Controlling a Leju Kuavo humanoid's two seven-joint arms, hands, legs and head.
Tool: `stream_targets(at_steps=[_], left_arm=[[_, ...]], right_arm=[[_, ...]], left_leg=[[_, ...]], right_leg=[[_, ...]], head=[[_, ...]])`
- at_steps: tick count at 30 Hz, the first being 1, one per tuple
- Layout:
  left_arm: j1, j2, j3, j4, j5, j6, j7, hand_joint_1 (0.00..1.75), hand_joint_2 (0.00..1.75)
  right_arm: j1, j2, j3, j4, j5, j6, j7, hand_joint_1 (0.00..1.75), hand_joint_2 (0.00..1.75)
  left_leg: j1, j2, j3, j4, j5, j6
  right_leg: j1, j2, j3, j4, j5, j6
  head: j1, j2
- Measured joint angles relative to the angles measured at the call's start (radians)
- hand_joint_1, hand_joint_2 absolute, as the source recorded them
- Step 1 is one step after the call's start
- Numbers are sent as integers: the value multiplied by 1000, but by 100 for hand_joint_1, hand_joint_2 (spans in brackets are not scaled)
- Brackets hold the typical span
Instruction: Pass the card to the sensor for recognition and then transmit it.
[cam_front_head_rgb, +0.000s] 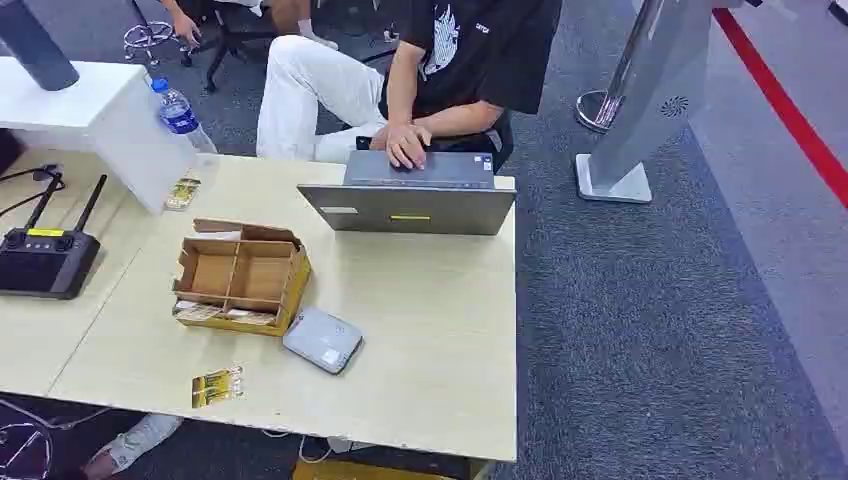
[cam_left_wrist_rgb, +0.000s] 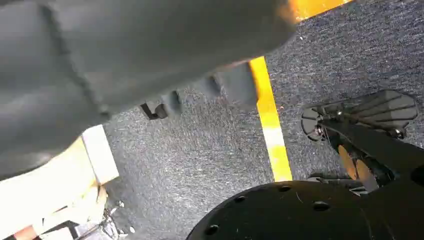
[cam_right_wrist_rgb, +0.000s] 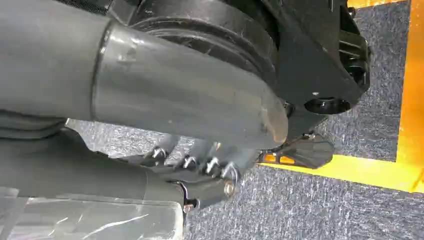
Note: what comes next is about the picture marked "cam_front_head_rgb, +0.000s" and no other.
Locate grey laptop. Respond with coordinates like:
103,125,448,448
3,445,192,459
297,150,517,237

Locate person's hand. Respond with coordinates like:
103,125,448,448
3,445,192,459
370,121,434,172

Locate small grey flat device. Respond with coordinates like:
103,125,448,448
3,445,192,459
282,306,364,376

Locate person in black shirt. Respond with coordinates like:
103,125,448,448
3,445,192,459
254,0,564,175

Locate wooden card box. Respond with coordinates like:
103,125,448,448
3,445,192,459
171,218,313,338

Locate cards in wooden box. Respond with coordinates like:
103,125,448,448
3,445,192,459
173,300,277,327

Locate yellow card pack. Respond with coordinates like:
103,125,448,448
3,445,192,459
164,176,202,213

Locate yellow card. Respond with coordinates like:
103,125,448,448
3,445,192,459
191,365,245,410

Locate seated person in background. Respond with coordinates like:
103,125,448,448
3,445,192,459
158,0,340,52

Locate grey kiosk stand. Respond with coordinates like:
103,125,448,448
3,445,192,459
574,0,745,205

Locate clear water bottle blue cap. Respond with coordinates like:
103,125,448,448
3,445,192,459
150,77,219,158

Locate black office chair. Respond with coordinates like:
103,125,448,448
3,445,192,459
177,0,280,94

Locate chrome chair base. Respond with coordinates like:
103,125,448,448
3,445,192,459
123,19,178,68

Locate white box shelf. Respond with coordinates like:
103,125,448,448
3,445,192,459
0,56,200,217

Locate person's foot white shoe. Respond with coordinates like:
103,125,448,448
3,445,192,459
80,413,184,480

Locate black remote controller with antennas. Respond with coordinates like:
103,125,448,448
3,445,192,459
0,174,109,301

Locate dark grey cylinder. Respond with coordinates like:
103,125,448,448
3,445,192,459
0,0,81,93

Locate chrome stanchion post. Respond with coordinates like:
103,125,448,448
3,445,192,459
574,0,665,134

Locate white cable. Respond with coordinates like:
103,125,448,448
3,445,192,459
260,429,334,466

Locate black cable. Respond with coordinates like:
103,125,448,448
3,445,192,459
0,164,67,220

